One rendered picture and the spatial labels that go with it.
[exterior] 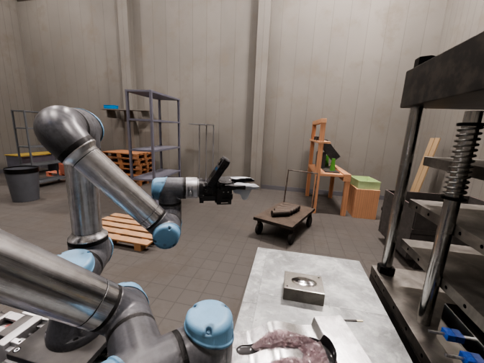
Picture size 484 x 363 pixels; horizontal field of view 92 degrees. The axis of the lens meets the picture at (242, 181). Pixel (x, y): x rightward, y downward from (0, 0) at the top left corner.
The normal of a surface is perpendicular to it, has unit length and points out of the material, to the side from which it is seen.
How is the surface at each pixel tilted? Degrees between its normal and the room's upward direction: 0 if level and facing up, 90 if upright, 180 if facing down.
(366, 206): 90
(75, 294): 75
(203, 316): 0
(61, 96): 90
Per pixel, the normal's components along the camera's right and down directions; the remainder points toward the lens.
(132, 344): -0.13, -0.94
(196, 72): -0.22, 0.20
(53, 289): 0.74, -0.07
